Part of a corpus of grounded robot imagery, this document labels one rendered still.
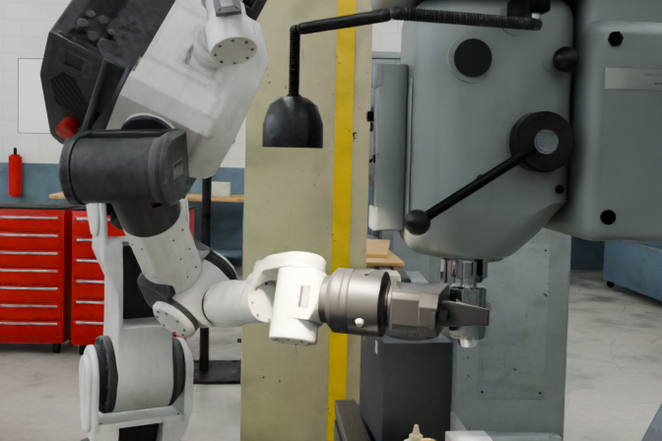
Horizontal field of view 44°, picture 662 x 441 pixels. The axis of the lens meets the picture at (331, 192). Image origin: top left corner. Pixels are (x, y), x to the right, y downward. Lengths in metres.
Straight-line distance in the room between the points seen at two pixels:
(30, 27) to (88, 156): 9.39
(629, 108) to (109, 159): 0.65
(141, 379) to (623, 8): 1.03
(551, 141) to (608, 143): 0.07
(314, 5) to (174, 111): 1.66
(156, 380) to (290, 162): 1.35
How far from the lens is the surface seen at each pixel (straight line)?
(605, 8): 1.02
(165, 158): 1.09
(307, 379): 2.87
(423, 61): 0.99
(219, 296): 1.25
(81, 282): 5.76
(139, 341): 1.54
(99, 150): 1.13
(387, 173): 1.02
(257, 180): 2.75
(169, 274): 1.26
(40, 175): 10.37
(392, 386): 1.41
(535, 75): 0.99
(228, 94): 1.22
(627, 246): 9.04
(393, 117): 1.03
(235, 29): 1.14
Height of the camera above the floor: 1.44
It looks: 3 degrees down
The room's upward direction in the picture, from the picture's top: 1 degrees clockwise
